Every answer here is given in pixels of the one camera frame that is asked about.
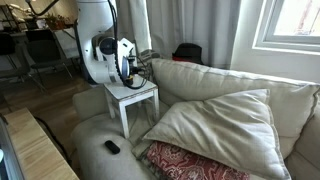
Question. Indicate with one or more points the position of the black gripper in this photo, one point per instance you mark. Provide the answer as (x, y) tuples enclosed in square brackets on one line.
[(133, 68)]

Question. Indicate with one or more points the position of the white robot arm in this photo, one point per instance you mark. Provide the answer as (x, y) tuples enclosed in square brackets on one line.
[(95, 40)]

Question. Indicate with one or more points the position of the small white wooden chair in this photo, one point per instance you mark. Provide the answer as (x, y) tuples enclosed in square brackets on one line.
[(133, 96)]

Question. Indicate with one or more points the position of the black metal chair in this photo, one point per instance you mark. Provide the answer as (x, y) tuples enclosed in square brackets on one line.
[(8, 53), (41, 50)]

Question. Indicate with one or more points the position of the grey white patterned blanket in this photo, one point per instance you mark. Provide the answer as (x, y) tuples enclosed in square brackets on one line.
[(148, 60)]

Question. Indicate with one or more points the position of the black hat with red band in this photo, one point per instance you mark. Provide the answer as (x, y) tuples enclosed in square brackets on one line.
[(187, 51)]

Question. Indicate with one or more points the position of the white curtain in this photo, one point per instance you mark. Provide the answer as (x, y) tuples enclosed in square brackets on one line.
[(186, 26)]

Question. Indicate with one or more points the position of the beige fabric sofa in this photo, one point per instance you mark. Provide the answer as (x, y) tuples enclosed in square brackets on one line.
[(206, 83)]

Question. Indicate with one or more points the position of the black remote control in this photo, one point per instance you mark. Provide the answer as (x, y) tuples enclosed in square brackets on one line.
[(112, 147)]

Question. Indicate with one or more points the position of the potted plant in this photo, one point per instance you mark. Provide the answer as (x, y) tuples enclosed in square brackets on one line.
[(55, 22)]

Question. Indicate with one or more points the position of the beige throw pillow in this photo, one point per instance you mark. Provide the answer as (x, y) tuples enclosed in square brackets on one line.
[(226, 130)]

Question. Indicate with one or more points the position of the red patterned cushion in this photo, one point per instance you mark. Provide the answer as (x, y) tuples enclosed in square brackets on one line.
[(186, 165)]

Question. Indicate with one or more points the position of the light wooden table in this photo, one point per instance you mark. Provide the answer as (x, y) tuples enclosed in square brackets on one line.
[(36, 146)]

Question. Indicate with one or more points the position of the white window frame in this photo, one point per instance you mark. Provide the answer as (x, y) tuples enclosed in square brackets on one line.
[(263, 36)]

